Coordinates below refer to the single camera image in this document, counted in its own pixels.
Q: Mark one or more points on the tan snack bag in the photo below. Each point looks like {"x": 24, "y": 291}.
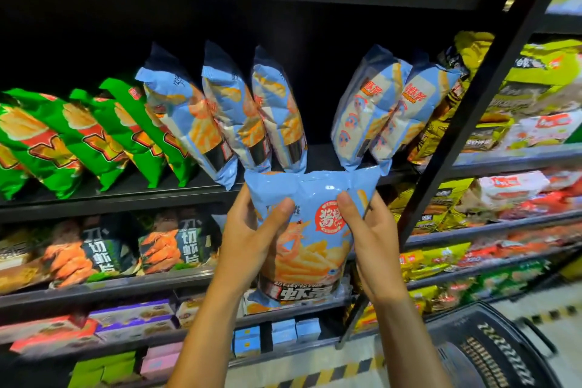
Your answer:
{"x": 20, "y": 260}

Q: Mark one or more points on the black shopping basket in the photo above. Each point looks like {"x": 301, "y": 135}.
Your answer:
{"x": 491, "y": 356}

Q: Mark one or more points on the dark shrimp chip bags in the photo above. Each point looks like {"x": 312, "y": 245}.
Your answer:
{"x": 177, "y": 242}
{"x": 86, "y": 256}

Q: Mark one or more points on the noodle packets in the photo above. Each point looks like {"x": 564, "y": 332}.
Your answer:
{"x": 546, "y": 238}
{"x": 536, "y": 65}

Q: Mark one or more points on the row of green snack bags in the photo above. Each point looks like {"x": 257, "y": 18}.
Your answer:
{"x": 54, "y": 138}

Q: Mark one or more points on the person's left hand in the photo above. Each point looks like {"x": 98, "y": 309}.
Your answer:
{"x": 244, "y": 251}

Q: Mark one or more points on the row of small blue boxes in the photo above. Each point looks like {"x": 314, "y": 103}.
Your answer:
{"x": 282, "y": 333}

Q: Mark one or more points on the person's right hand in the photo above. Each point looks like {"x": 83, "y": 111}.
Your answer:
{"x": 380, "y": 251}

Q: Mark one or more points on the row of blue snack bags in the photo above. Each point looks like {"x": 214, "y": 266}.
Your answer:
{"x": 182, "y": 115}

